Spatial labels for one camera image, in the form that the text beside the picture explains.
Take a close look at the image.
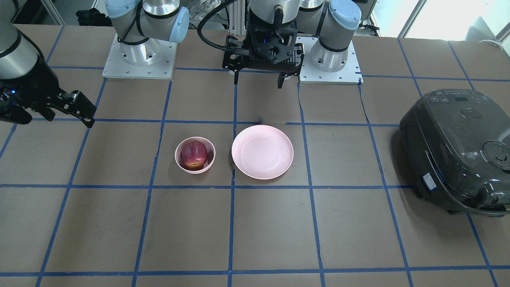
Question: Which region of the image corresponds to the aluminium frame post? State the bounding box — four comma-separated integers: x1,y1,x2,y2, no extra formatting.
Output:
227,0,247,36

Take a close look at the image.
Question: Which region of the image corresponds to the large pink plate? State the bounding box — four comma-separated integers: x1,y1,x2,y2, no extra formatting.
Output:
231,125,294,180

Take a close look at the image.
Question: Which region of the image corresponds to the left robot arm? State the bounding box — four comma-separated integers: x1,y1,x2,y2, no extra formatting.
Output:
222,0,363,88

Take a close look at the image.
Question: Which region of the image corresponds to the dark rice cooker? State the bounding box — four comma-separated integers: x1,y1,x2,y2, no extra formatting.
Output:
399,89,510,217

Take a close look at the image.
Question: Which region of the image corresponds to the red apple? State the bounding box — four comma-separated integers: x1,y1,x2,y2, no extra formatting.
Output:
181,141,208,171

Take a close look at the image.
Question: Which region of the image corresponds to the small pink bowl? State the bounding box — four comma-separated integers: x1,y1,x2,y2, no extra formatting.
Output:
175,137,216,174

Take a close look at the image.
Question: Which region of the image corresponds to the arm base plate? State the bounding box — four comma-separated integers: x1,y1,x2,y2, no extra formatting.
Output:
102,36,177,80
297,37,364,85

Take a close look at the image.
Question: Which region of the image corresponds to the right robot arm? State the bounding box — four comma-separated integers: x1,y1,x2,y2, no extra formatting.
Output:
1,0,190,128

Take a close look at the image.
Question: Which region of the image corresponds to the black braided cable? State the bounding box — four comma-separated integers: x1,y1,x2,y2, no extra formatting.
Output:
197,0,239,51

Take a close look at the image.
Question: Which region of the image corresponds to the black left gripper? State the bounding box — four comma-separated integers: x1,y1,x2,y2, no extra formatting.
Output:
222,22,304,89

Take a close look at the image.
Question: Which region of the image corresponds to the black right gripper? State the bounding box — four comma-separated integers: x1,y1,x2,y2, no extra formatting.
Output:
0,56,97,128

